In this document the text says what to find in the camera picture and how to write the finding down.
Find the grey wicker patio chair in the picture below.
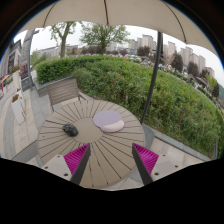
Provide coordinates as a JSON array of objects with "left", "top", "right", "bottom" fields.
[{"left": 47, "top": 78, "right": 83, "bottom": 108}]

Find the trimmed green hedge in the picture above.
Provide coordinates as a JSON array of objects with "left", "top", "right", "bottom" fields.
[{"left": 35, "top": 56, "right": 224, "bottom": 156}]

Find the white planter box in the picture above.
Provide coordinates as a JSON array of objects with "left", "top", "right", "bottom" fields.
[{"left": 11, "top": 94, "right": 25, "bottom": 124}]

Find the lavender mouse pad wrist rest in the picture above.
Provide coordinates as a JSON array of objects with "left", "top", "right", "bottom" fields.
[{"left": 93, "top": 110, "right": 124, "bottom": 133}]

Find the dark umbrella pole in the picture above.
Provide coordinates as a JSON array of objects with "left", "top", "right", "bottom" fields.
[{"left": 140, "top": 31, "right": 163, "bottom": 124}]

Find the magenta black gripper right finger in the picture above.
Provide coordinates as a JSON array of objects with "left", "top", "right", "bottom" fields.
[{"left": 131, "top": 142, "right": 184, "bottom": 187}]

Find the round slatted patio table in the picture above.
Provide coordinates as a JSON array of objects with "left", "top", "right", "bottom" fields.
[{"left": 38, "top": 100, "right": 145, "bottom": 188}]

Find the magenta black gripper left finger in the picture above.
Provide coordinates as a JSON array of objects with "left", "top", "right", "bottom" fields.
[{"left": 41, "top": 143, "right": 92, "bottom": 186}]

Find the right leafy tree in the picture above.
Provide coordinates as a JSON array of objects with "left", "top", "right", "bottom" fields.
[{"left": 80, "top": 23, "right": 129, "bottom": 54}]

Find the left bare tree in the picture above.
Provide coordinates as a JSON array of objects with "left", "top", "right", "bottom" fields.
[{"left": 50, "top": 21, "right": 76, "bottom": 58}]

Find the beige patio umbrella canopy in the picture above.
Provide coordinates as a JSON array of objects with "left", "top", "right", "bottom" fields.
[{"left": 19, "top": 0, "right": 218, "bottom": 55}]

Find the black computer mouse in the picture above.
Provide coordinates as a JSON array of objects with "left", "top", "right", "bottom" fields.
[{"left": 62, "top": 124, "right": 78, "bottom": 136}]

